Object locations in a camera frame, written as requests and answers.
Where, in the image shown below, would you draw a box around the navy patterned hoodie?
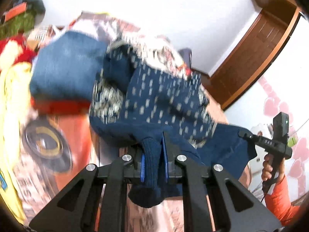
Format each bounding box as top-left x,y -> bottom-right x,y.
89,40 -> 257,208

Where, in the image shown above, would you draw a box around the person's right hand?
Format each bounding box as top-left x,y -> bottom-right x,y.
261,154 -> 285,182

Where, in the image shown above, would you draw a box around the newspaper print bed sheet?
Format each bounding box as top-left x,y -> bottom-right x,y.
9,11 -> 252,232

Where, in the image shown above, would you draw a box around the folded red garment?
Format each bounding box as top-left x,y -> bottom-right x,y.
30,97 -> 90,115

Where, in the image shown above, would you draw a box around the red and cream plush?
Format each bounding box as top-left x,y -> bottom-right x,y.
0,35 -> 37,71

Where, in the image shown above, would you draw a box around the orange sleeved right forearm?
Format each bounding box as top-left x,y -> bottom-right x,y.
265,177 -> 300,226

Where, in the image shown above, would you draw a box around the wooden door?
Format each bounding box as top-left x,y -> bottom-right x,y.
202,0 -> 300,109

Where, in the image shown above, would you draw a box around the dark blue pillow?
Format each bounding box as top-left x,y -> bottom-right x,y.
178,48 -> 192,68

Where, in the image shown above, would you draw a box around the folded blue jeans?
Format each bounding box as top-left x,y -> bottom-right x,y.
29,31 -> 107,101

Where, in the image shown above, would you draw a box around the yellow cartoon blanket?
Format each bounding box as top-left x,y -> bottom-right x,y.
1,62 -> 31,224

